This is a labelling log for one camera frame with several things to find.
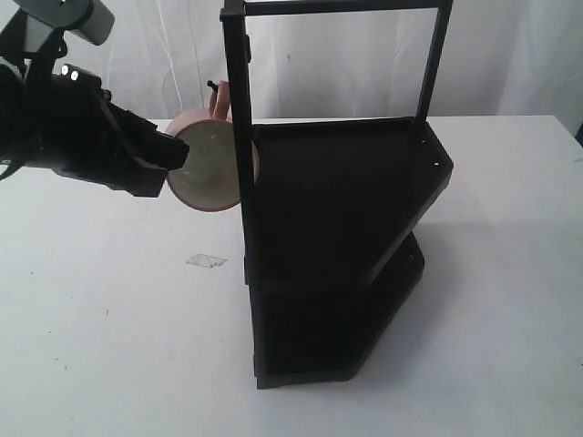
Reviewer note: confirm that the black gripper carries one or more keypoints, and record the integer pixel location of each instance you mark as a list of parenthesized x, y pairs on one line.
[(70, 128)]

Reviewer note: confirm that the black two-tier metal rack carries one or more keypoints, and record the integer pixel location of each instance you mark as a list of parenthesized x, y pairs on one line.
[(328, 212)]

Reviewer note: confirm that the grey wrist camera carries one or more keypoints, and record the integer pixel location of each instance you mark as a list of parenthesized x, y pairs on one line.
[(36, 21)]

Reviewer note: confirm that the clear tape piece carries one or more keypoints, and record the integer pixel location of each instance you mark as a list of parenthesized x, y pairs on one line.
[(206, 261)]

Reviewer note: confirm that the black rack hook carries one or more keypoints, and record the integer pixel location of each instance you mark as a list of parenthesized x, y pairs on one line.
[(213, 86)]

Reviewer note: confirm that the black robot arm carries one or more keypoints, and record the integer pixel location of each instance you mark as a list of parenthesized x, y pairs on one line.
[(68, 124)]

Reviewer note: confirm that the pink ceramic mug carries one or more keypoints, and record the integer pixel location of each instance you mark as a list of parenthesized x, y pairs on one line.
[(208, 181)]

